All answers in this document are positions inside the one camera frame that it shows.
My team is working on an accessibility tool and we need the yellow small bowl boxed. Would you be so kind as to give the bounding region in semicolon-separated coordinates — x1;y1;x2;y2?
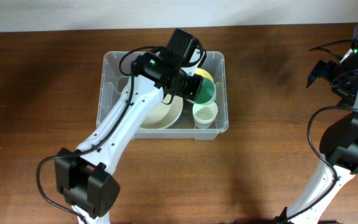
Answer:
195;68;214;82

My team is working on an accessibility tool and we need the green cup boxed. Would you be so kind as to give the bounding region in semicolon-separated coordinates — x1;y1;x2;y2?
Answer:
193;78;216;105

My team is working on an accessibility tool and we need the cream bowl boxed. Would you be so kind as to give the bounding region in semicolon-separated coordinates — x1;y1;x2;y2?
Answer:
140;95;183;129

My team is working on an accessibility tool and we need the cream cup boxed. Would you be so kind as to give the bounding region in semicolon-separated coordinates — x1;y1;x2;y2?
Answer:
192;102;218;125

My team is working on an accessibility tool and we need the grey cup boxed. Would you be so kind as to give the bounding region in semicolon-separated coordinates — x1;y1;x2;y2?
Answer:
195;120;214;129

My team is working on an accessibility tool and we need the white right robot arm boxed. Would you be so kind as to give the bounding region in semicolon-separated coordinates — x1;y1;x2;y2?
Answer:
274;25;358;223

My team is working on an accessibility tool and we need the clear plastic storage bin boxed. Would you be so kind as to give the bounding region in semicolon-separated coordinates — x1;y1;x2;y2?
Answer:
96;51;229;140

